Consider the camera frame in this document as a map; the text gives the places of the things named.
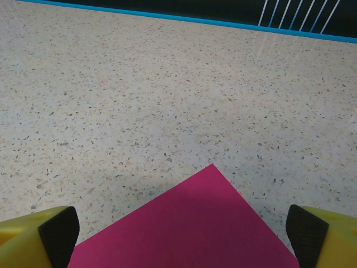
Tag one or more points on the pink paper sheet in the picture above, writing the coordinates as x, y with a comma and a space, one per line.
184, 223

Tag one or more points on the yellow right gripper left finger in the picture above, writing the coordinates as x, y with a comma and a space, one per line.
25, 240

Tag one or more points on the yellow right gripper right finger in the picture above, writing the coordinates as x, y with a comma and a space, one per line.
329, 240

